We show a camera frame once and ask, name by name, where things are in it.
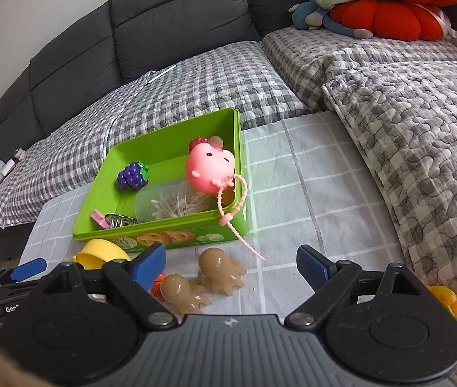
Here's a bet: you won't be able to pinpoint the clear cotton swab jar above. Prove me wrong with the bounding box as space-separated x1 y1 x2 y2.
134 178 215 223

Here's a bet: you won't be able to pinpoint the pink rubber chick toy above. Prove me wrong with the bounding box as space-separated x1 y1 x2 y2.
185 135 265 260

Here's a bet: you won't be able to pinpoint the blue plush toy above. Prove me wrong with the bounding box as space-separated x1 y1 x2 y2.
289 0 373 38

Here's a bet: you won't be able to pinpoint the white grid cloth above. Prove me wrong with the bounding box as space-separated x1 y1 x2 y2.
21 109 403 317

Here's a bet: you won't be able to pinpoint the small orange figurine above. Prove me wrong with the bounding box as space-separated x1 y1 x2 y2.
150 273 166 303

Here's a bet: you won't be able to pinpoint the red flower cushion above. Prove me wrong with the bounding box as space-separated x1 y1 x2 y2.
329 0 457 41

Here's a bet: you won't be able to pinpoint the orange toy pumpkin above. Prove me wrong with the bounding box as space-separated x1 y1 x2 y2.
427 285 457 321

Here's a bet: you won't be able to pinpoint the grey patterned blanket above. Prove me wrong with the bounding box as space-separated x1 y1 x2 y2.
322 61 457 382

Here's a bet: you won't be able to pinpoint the grey checkered quilt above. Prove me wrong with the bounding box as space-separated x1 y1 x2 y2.
0 27 457 228

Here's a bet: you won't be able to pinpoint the pink card box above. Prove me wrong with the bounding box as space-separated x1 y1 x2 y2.
91 210 111 229

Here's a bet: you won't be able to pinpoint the tan octopus toy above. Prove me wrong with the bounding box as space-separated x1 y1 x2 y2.
199 248 247 296
160 274 212 316

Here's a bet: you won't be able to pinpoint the dark grey sofa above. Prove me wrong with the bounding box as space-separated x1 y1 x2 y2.
0 0 457 259

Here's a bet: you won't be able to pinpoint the green plastic biscuit box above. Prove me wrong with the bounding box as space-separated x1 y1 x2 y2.
73 109 248 253

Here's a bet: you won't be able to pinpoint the purple toy grapes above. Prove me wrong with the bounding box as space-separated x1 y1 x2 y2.
117 162 149 191

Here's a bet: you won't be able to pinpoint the clear green hair clip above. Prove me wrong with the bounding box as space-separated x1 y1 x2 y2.
104 214 139 229

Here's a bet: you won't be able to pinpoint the yellow toy pot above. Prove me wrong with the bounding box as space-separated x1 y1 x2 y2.
72 239 130 270

